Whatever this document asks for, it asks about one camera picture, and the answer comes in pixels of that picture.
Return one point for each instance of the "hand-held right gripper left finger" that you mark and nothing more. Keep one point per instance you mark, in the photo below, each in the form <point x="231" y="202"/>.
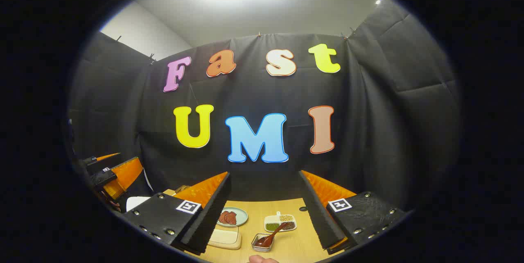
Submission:
<point x="213" y="214"/>

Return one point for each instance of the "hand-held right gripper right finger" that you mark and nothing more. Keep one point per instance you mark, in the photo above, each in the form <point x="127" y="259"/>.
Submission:
<point x="323" y="222"/>

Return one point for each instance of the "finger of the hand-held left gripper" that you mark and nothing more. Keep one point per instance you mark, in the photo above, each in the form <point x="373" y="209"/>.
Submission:
<point x="127" y="175"/>
<point x="102" y="162"/>

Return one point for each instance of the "brown wooden spoon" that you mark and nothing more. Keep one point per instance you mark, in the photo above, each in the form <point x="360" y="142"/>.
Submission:
<point x="270" y="236"/>

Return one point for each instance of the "small glass chopstick holder dish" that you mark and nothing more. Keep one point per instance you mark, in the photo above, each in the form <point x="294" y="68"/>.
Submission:
<point x="258" y="245"/>

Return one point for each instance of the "red meat slice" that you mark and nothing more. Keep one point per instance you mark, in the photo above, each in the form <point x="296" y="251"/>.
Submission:
<point x="223" y="217"/>
<point x="232" y="218"/>

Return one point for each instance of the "beige cutting board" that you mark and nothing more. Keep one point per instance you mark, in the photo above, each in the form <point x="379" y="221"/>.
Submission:
<point x="224" y="238"/>

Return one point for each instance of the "pale green round plate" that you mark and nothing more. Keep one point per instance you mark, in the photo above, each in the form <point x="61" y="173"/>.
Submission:
<point x="241" y="216"/>

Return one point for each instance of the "white divided grain dish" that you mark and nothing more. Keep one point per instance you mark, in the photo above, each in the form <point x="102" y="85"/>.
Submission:
<point x="282" y="218"/>

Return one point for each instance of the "black backdrop cloth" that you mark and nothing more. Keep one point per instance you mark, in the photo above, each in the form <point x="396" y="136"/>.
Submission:
<point x="245" y="91"/>

